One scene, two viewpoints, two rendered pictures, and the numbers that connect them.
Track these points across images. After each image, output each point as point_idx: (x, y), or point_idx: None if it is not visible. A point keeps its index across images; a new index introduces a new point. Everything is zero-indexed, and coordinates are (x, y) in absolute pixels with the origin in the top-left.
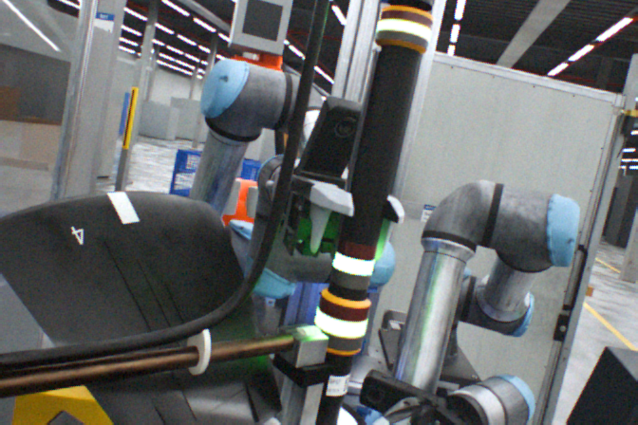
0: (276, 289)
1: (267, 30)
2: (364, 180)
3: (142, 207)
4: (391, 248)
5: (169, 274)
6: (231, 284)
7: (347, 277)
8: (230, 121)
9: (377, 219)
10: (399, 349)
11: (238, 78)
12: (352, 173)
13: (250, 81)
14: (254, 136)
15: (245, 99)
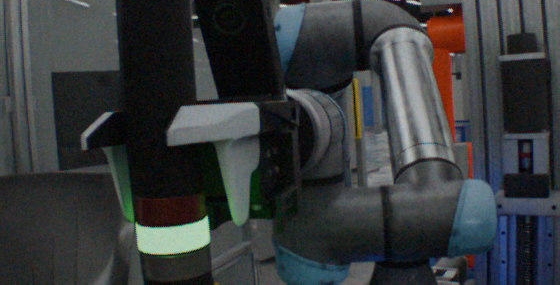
0: (306, 276)
1: None
2: (124, 83)
3: (13, 191)
4: (487, 191)
5: (6, 269)
6: (96, 278)
7: (144, 260)
8: (301, 75)
9: (159, 147)
10: None
11: (292, 22)
12: (122, 76)
13: (306, 21)
14: (339, 84)
15: (306, 43)
